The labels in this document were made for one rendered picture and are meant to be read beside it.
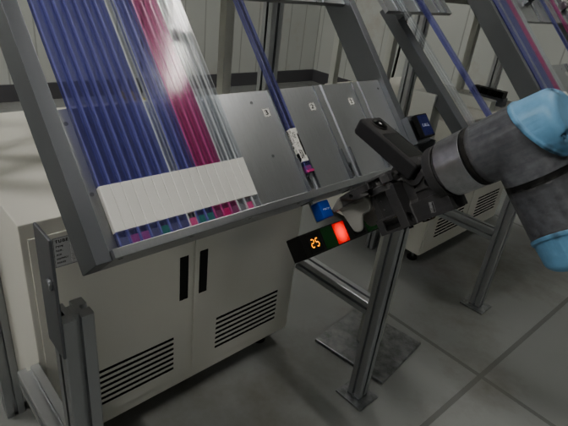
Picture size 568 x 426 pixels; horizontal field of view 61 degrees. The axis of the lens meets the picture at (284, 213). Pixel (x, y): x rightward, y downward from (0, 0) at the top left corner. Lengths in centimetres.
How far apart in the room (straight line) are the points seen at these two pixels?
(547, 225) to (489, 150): 10
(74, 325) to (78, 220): 13
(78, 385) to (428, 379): 111
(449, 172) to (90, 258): 44
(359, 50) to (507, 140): 59
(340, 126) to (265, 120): 17
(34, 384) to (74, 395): 32
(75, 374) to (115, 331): 43
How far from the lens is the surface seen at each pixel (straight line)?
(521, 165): 57
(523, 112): 57
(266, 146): 78
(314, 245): 79
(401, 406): 148
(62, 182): 63
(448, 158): 61
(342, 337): 162
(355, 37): 111
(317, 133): 87
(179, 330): 123
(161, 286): 111
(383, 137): 68
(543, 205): 58
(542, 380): 177
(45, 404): 100
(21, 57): 68
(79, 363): 69
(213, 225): 65
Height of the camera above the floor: 104
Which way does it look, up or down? 27 degrees down
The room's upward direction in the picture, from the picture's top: 7 degrees clockwise
